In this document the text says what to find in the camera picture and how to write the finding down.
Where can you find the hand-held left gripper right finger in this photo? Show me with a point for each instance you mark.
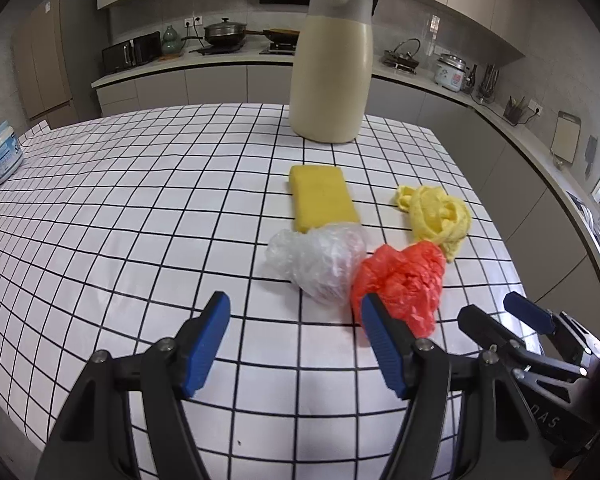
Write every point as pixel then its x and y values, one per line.
pixel 387 350

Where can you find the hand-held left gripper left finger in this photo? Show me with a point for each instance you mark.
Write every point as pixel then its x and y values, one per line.
pixel 207 345

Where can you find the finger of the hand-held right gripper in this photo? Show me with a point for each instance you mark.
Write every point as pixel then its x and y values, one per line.
pixel 527 307
pixel 482 327

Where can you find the red plastic bag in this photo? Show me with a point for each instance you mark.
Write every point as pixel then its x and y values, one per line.
pixel 405 280

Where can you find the clear plastic bag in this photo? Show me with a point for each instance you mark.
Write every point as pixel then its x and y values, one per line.
pixel 320 260

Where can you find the yellow cloth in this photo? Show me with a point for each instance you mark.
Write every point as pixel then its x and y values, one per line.
pixel 435 215

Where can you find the white grid tablecloth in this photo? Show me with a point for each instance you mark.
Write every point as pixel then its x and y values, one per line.
pixel 130 235

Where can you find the hanging black tool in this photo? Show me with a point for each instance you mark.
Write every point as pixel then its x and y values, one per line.
pixel 590 152

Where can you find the yellow sponge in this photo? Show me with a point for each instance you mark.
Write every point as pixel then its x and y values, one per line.
pixel 320 195

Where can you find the hanging cutting board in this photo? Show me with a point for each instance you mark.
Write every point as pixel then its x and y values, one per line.
pixel 566 137

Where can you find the chopstick holder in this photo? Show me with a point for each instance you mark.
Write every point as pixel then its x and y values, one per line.
pixel 514 112

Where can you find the metal utensil holder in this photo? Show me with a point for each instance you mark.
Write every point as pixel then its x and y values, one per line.
pixel 487 87

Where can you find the dark bottle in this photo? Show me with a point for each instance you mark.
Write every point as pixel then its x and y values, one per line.
pixel 470 80

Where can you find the white rice cooker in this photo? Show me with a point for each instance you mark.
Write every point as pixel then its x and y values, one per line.
pixel 450 75

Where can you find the beige pitcher with lid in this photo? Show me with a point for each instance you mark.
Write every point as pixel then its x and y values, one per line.
pixel 330 85

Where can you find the white jar blue label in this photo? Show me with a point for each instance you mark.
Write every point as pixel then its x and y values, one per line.
pixel 2 157

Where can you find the metal kettle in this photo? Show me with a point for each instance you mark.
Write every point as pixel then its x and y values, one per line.
pixel 405 57

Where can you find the hanging clear packet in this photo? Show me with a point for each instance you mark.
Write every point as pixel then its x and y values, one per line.
pixel 432 30

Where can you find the black microwave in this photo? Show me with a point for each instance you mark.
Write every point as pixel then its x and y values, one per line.
pixel 125 55

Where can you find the green ceramic vase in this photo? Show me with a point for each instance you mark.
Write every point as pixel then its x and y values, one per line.
pixel 171 42

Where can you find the gas stove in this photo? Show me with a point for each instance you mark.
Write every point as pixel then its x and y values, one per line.
pixel 280 49

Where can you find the black pot with lid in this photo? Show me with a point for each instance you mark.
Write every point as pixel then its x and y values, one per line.
pixel 225 34

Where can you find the frying pan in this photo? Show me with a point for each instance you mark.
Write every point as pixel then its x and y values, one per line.
pixel 282 35

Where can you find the beige refrigerator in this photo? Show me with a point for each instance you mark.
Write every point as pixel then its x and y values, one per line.
pixel 45 60

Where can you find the white wall socket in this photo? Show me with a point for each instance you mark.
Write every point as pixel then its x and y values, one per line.
pixel 534 106

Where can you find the double wall socket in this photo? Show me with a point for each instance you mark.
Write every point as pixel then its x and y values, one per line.
pixel 193 21

